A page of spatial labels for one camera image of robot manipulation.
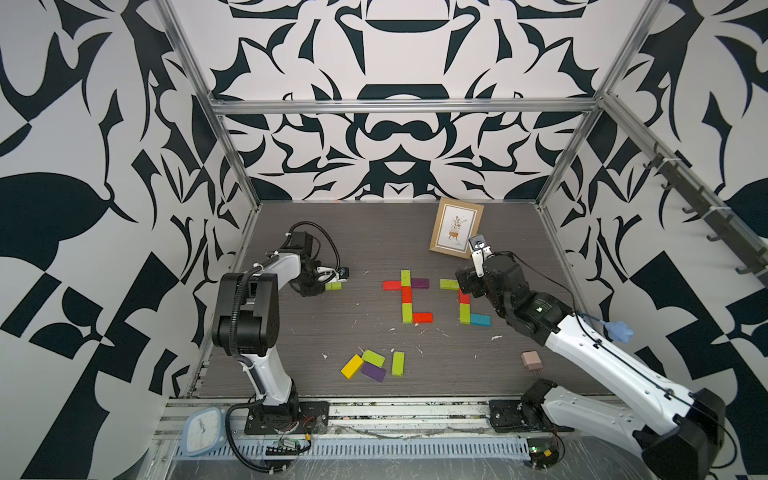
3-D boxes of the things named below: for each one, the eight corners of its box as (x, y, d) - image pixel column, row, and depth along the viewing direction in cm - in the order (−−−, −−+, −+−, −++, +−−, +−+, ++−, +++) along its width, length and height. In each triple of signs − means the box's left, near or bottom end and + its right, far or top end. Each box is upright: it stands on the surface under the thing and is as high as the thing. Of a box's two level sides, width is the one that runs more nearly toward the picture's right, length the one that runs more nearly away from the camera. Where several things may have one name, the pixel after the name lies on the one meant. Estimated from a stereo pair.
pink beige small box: (524, 370, 83) (528, 367, 81) (520, 354, 86) (523, 351, 84) (539, 370, 83) (542, 367, 81) (534, 354, 86) (537, 351, 84)
